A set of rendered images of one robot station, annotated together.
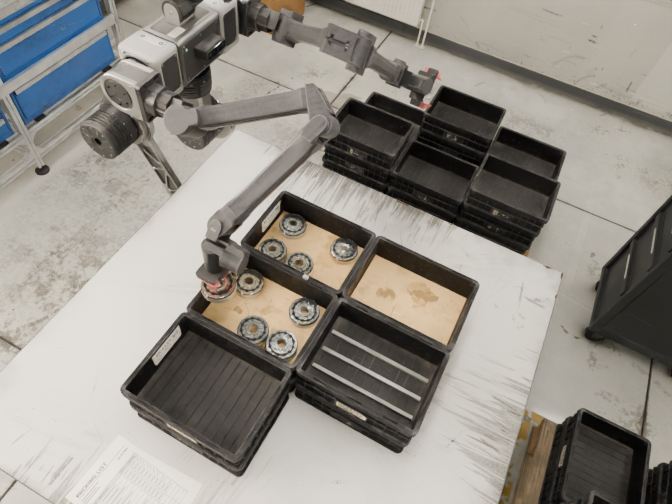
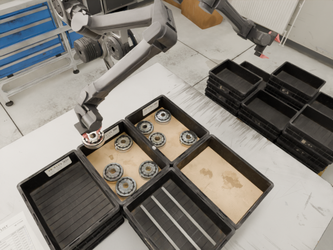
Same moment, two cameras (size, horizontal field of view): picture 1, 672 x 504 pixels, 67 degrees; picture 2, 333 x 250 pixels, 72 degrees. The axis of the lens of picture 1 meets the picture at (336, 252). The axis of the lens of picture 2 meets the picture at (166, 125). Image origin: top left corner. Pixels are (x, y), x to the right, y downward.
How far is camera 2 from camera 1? 0.62 m
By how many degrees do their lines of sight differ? 15
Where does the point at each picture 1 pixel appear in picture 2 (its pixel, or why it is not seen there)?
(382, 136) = (242, 83)
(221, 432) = (67, 231)
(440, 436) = not seen: outside the picture
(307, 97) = (153, 9)
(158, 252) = not seen: hidden behind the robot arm
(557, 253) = not seen: outside the picture
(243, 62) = (184, 39)
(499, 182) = (310, 123)
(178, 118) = (78, 21)
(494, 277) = (290, 183)
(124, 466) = (15, 231)
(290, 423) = (118, 239)
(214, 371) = (81, 190)
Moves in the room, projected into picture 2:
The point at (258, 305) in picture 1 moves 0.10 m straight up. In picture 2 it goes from (124, 157) to (121, 148)
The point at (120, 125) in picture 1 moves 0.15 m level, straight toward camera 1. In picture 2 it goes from (91, 45) to (89, 57)
